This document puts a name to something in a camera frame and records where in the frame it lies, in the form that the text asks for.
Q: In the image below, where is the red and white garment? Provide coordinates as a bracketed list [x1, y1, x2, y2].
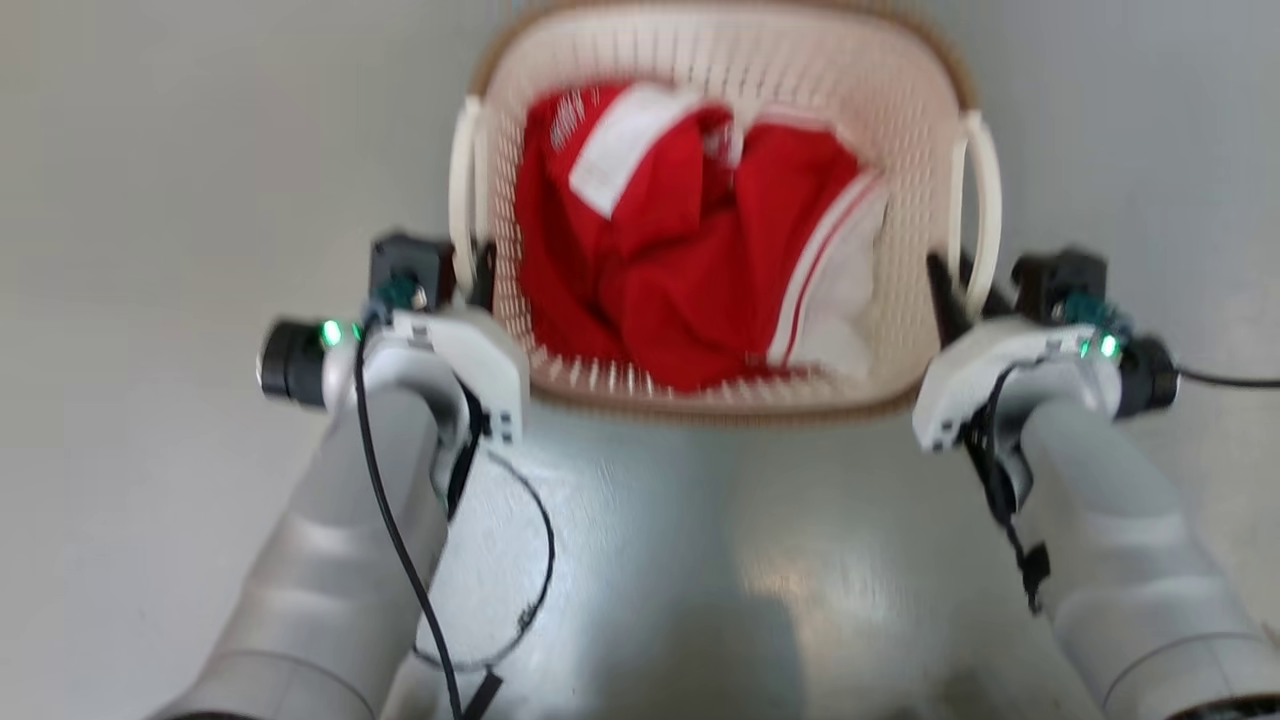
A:
[514, 82, 892, 395]

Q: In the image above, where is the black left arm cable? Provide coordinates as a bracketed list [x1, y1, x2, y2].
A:
[353, 312, 466, 720]

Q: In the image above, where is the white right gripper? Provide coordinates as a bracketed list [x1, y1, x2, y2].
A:
[911, 251, 1122, 454]

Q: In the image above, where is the thin black looped cable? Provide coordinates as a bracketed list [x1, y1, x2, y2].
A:
[412, 448, 558, 720]

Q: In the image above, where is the cream plastic laundry basket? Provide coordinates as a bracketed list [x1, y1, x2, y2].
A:
[448, 0, 1004, 427]

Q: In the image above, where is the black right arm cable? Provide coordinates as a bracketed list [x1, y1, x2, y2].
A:
[962, 362, 1053, 615]

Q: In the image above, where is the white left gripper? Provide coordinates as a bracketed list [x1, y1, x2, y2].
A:
[364, 239, 530, 447]

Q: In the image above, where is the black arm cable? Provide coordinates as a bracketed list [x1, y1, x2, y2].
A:
[353, 312, 466, 720]
[962, 362, 1053, 615]

